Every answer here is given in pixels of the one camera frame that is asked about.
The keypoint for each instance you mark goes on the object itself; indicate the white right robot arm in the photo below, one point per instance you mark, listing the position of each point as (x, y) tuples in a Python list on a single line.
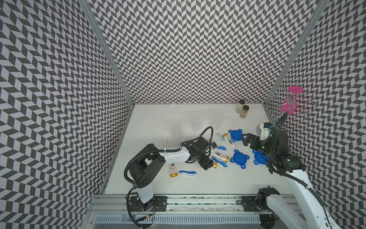
[(275, 151)]

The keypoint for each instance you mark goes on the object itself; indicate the blue white toothbrush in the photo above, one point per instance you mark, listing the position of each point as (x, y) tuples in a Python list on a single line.
[(187, 173)]

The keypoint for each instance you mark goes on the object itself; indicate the blue lid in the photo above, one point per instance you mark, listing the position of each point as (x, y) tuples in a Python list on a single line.
[(259, 158), (239, 159), (236, 135)]

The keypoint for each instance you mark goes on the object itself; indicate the blue toothbrush lower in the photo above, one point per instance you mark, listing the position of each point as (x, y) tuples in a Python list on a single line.
[(224, 164)]

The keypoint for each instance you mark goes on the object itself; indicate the pink plastic glass upper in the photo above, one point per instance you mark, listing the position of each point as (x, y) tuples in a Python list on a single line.
[(295, 89)]

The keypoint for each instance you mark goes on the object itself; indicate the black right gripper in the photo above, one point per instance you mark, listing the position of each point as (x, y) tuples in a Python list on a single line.
[(255, 139)]

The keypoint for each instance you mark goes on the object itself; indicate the aluminium front rail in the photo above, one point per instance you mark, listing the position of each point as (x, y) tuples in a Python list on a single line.
[(191, 211)]

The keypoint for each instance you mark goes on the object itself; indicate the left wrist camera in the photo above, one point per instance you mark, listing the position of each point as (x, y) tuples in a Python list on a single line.
[(210, 145)]

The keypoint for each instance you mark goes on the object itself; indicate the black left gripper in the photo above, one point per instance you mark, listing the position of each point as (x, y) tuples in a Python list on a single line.
[(207, 163)]

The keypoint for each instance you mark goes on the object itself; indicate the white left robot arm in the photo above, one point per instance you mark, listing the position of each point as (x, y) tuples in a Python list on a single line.
[(142, 169)]

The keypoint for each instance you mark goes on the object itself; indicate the small toothpaste tube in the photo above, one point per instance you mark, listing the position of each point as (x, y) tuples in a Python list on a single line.
[(219, 135)]

